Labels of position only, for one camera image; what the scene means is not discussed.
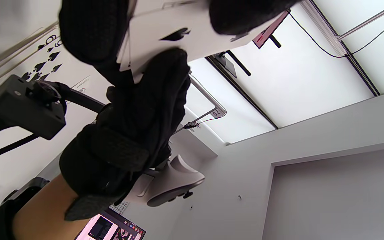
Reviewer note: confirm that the red framed sign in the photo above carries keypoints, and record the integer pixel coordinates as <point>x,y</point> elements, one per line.
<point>267,33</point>

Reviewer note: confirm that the aluminium rail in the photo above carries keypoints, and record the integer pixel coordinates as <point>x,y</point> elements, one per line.
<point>368,21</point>

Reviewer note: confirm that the person's left hand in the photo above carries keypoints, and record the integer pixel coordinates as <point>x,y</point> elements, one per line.
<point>92,30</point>

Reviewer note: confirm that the aluminium frame rig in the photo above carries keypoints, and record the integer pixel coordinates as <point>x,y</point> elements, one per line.
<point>208,96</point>

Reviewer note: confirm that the spades card pile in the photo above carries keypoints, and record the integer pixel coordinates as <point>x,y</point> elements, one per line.
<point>195,43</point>

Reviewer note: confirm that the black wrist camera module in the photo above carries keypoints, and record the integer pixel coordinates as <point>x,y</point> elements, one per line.
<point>25,190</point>

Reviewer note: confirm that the black glove sensor module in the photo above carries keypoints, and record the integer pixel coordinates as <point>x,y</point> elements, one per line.
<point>25,110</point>

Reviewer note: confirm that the black pole mount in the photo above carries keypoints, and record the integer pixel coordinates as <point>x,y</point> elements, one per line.
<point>230,65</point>

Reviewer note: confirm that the white grid chart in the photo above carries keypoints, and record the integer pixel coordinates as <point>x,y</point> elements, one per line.
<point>120,208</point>

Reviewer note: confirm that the person's right hand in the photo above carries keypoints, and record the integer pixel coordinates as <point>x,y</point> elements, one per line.
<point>135,133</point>

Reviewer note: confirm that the deck of playing cards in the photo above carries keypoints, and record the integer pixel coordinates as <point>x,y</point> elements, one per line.
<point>122,53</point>

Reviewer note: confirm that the dark computer monitor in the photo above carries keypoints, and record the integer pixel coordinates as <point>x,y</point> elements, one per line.
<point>105,230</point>

